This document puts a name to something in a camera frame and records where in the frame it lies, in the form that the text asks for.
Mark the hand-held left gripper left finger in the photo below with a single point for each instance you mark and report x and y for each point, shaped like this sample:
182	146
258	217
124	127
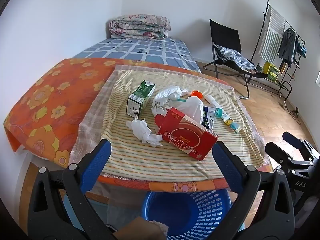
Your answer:
97	162

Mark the folded floral quilt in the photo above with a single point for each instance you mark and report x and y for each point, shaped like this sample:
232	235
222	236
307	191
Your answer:
140	26

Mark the orange floral tablecloth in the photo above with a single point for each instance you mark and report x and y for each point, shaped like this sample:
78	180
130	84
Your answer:
55	97

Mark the black folding chair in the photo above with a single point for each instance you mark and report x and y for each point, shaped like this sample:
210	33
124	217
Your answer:
223	33

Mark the black drying rack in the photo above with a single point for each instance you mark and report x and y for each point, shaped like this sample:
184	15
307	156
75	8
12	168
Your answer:
287	80

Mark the white tissue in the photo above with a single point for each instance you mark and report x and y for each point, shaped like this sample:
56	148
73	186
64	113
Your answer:
163	97
142	131

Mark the teal hanging garment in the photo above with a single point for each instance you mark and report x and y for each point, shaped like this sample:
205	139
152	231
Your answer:
302	50

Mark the white fluffy cloth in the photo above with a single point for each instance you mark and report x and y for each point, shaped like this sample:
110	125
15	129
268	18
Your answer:
160	226

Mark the orange bottle cap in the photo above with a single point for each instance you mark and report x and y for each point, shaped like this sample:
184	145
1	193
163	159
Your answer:
197	94

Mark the yellow striped towel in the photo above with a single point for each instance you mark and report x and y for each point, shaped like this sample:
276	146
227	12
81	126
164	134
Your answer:
140	160

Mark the green milk carton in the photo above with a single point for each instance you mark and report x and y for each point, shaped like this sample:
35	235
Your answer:
140	97

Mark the white plastic bag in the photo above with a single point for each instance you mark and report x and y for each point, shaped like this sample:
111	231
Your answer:
191	108

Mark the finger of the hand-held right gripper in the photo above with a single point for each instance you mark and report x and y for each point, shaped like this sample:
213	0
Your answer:
292	137
277	150

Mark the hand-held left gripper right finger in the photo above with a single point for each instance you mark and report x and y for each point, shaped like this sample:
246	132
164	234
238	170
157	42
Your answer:
227	165

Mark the clear bottle with teal cap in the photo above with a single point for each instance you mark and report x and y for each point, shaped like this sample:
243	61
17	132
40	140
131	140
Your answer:
212	116

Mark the blue plastic basket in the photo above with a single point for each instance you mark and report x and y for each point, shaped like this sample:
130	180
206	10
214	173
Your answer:
185	212

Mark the green striped hanging towel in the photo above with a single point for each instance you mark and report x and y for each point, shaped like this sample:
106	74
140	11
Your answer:
272	35

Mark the red cardboard box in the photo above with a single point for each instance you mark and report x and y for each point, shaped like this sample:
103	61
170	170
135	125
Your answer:
187	136

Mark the small yellow wrapper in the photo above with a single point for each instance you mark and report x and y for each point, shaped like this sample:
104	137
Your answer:
232	125

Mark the white tube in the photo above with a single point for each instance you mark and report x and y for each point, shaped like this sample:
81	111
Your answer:
212	101

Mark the yellow plastic crate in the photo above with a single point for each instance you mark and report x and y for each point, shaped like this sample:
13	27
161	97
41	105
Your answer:
271	72

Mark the dark hanging jacket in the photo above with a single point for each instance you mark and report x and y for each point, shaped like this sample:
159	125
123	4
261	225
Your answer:
287	46

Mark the striped cloth on chair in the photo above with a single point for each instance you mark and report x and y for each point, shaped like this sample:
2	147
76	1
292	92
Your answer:
236	58

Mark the bed with blue checked sheet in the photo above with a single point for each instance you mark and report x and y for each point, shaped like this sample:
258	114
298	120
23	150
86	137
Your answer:
140	51

